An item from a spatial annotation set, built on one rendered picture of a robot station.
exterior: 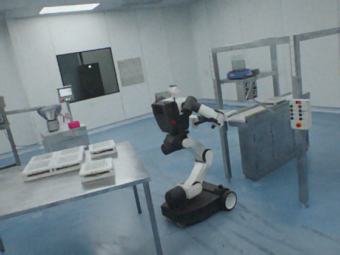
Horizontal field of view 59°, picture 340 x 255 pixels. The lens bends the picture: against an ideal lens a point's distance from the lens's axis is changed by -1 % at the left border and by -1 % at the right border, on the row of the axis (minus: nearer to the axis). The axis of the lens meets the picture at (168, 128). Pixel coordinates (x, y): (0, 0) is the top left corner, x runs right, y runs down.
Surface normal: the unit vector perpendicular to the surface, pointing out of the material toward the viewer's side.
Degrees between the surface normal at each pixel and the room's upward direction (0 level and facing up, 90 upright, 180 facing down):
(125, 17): 90
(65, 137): 90
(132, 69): 90
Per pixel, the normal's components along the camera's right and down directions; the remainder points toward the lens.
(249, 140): -0.79, 0.27
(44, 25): 0.52, 0.12
